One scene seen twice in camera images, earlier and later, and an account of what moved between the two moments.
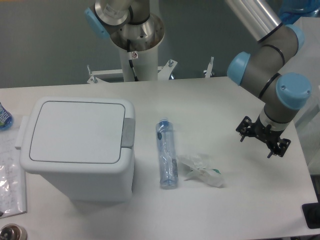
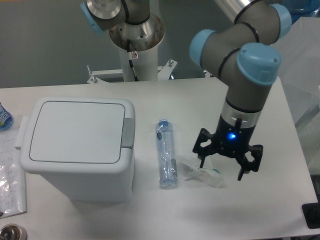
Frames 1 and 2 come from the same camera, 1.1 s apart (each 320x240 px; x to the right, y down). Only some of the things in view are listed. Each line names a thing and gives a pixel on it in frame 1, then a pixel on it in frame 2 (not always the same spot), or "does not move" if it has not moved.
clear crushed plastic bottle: [168, 167] does not move
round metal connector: [12, 231] does not move
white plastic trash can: [85, 146] does not move
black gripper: [266, 134] to [233, 140]
